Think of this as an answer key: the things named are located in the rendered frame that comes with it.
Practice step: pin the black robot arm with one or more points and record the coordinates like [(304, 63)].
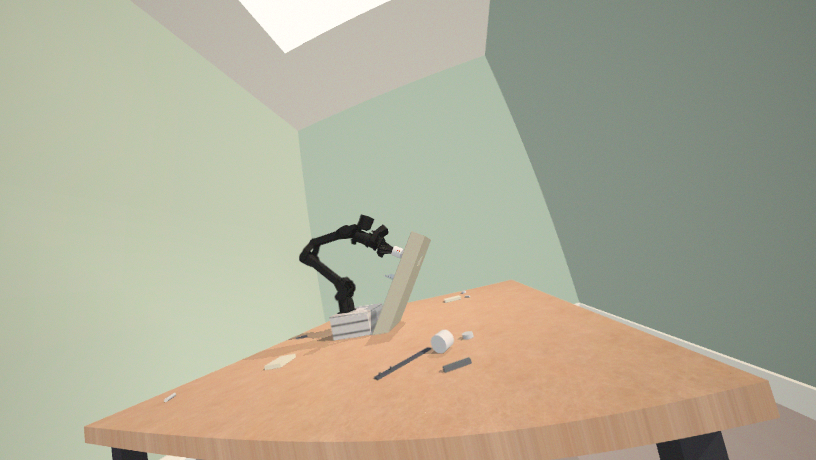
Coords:
[(344, 285)]

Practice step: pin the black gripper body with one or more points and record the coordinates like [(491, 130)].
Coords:
[(372, 241)]

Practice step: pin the beige service panel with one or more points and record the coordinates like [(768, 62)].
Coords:
[(403, 283)]

